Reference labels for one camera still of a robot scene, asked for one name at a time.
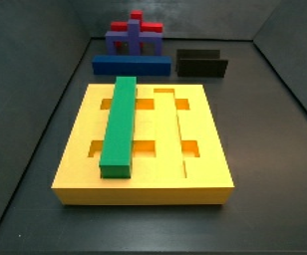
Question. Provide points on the yellow slotted board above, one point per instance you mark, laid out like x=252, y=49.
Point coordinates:
x=178, y=161

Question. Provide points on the black block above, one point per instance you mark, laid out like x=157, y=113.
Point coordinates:
x=200, y=63

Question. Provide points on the blue long block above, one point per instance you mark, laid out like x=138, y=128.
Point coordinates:
x=132, y=65

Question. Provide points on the green long block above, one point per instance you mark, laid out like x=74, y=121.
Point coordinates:
x=117, y=152

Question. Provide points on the red cross-shaped block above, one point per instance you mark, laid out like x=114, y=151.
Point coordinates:
x=146, y=26

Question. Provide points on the purple cross-shaped block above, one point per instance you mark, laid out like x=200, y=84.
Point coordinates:
x=134, y=38

